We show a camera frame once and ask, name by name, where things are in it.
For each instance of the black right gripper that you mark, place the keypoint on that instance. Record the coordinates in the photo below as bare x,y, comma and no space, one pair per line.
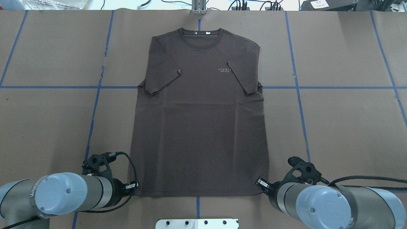
272,190

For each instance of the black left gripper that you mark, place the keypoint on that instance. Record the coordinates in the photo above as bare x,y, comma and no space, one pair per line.
118,185

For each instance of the dark brown t-shirt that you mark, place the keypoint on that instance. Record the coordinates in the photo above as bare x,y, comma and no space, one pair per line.
199,127

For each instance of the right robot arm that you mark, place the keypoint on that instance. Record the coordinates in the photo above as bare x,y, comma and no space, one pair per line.
336,207

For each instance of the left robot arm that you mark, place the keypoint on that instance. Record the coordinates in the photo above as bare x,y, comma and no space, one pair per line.
30,203

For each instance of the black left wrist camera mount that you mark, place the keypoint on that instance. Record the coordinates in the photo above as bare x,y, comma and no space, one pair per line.
98,165

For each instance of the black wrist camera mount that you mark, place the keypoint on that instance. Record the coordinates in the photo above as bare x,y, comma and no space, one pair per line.
98,165
302,172

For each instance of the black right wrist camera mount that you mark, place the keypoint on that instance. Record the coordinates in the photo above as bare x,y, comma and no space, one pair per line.
302,172

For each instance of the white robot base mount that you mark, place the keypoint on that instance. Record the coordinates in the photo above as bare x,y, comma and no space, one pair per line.
197,224

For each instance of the aluminium camera post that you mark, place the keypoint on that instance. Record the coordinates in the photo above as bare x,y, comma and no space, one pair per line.
199,7

